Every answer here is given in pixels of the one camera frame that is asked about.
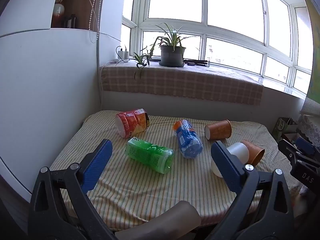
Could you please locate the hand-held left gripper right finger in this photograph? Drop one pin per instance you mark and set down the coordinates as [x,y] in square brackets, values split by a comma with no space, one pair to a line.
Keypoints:
[225,165]

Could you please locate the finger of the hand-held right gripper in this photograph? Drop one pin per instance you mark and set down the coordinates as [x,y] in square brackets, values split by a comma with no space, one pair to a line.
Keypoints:
[290,150]
[305,145]

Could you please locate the white window frame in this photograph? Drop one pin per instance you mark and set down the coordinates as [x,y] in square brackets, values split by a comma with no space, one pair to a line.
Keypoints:
[205,30]

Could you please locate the white lace cloth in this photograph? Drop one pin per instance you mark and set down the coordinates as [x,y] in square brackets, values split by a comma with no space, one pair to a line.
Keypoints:
[310,127]

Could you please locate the blue cut bottle cup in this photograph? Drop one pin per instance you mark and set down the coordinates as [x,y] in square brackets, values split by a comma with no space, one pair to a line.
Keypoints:
[188,140]

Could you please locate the white power strip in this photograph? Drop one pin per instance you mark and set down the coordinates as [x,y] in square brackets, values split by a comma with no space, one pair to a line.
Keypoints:
[116,60]

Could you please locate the green white carton box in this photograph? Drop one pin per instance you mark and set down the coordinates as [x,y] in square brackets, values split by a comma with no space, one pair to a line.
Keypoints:
[281,127]

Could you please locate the white charger plug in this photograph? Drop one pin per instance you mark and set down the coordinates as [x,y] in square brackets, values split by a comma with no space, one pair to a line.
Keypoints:
[124,54]

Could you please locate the white paper cup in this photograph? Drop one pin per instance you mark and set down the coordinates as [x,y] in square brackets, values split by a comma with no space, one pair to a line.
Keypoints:
[238,151]

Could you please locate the white cabinet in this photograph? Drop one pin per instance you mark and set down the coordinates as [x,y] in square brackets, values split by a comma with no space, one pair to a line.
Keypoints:
[45,92]

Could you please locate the green cut bottle cup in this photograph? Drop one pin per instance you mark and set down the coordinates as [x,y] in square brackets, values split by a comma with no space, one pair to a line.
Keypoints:
[147,153]

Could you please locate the red orange cut bottle cup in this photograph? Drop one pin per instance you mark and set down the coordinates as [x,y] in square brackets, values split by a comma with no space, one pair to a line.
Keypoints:
[131,122]

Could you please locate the black folded object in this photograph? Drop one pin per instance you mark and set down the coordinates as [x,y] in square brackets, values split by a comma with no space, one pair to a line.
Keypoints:
[197,62]

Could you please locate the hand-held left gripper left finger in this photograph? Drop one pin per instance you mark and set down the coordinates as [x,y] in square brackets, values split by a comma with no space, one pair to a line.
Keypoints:
[98,158]

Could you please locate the beige checked cloth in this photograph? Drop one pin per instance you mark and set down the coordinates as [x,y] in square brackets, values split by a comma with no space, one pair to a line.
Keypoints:
[190,85]

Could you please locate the brown cardboard tube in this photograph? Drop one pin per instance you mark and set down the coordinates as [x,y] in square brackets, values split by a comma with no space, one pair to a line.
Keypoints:
[165,223]

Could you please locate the yellow striped cloth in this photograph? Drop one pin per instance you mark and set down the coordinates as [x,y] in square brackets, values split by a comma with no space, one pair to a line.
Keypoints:
[140,192]

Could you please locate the brown paper cup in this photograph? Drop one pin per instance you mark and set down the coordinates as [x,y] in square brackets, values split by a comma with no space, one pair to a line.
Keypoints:
[256,152]
[220,129]

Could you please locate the large potted plant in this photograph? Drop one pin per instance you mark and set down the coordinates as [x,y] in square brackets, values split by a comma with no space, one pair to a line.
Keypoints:
[172,55]

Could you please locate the white red vase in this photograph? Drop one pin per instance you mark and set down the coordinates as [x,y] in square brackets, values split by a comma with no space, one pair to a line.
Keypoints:
[58,10]

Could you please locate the small trailing plant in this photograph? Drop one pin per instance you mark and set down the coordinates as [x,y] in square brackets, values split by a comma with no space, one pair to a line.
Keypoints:
[141,60]

